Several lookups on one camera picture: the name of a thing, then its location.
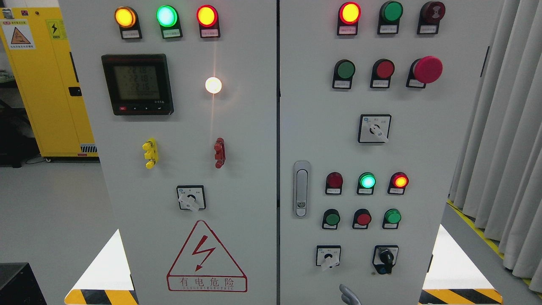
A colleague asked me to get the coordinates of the green start button lower left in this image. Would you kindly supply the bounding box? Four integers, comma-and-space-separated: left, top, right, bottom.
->
321, 209, 340, 230

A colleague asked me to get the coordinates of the green push button upper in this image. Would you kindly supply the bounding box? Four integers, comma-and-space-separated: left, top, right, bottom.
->
332, 59, 356, 89

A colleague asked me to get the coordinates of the green push button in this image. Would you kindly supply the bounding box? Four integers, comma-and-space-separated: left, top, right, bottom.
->
382, 208, 401, 230
332, 59, 356, 89

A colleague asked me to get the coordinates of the red stop button lower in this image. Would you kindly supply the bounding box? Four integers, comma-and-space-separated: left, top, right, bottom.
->
352, 208, 372, 230

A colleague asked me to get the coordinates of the green push button lower right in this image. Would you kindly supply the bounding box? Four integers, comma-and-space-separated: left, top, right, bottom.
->
382, 208, 401, 230

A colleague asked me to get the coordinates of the red push button upper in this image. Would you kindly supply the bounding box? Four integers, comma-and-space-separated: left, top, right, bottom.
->
370, 58, 395, 89

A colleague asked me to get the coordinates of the red mushroom emergency stop button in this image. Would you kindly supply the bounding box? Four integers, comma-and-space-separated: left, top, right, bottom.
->
405, 56, 443, 89

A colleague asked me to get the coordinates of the grey electrical control cabinet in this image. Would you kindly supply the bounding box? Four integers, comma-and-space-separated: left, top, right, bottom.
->
59, 0, 503, 305

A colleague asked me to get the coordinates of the red test terminal block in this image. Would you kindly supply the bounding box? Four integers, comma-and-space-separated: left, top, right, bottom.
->
213, 137, 226, 169

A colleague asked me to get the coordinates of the unlit dark red lamp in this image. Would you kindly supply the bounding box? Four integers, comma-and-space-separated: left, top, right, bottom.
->
325, 172, 344, 195

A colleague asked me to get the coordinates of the glowing white indicator lamp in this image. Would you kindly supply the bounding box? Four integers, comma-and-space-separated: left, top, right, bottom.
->
205, 77, 223, 94

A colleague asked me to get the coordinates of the lit green lamp lower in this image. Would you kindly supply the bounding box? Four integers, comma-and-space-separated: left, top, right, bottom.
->
356, 172, 376, 195

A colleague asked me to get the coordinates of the yellow test terminal block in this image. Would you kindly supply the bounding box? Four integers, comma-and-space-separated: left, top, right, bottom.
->
142, 138, 159, 169

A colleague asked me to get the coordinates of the red electric hazard warning sticker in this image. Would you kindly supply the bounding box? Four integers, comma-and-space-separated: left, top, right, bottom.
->
166, 220, 248, 293

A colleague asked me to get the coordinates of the lit red lamp lower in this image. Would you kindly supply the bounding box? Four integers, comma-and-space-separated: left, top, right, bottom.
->
387, 172, 409, 195

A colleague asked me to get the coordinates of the black digital power meter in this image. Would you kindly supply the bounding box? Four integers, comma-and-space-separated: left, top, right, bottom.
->
101, 54, 174, 116

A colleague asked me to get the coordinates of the lit red indicator lamp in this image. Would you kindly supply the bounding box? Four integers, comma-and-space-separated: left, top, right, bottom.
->
196, 4, 221, 39

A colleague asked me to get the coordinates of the lit red lamp right door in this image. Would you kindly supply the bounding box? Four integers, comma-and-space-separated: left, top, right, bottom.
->
337, 1, 362, 36

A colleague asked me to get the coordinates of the lit green indicator lamp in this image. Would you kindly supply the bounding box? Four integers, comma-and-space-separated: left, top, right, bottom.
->
156, 5, 183, 39

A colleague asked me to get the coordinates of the unlit green indicator lamp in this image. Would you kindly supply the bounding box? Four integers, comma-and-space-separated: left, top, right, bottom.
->
377, 1, 404, 35

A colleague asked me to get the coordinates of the yellow indicator lamp top left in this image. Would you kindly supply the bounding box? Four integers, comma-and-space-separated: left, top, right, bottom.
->
114, 6, 143, 40

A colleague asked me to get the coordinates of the dark red buzzer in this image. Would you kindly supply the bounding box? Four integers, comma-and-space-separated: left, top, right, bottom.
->
417, 1, 445, 35

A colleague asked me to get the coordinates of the grey curtain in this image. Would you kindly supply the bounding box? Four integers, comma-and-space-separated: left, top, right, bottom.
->
449, 0, 542, 293

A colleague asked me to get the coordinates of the yellow safety storage cabinet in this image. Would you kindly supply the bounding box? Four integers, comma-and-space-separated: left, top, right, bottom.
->
1, 6, 97, 160

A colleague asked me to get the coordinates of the black box bottom left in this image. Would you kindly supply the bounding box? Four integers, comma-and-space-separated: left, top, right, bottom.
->
0, 262, 46, 305

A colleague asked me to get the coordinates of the silver door latch handle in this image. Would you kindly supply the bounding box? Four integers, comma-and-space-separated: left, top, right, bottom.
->
293, 161, 310, 218

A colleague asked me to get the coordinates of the left white rotary selector switch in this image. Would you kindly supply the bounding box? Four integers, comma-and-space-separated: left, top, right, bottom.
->
176, 185, 207, 212

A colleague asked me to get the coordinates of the white rotary selector switch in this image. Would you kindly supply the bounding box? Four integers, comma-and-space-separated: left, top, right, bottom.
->
176, 185, 207, 212
315, 245, 341, 271

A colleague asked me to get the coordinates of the upper right rotary selector switch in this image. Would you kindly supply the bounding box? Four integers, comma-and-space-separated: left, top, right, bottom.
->
357, 114, 392, 144

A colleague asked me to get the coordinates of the lower white rotary selector switch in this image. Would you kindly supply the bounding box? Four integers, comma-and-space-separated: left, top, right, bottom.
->
315, 245, 341, 271

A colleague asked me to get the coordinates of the black key selector switch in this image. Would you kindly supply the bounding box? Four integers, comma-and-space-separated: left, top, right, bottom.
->
372, 245, 399, 275

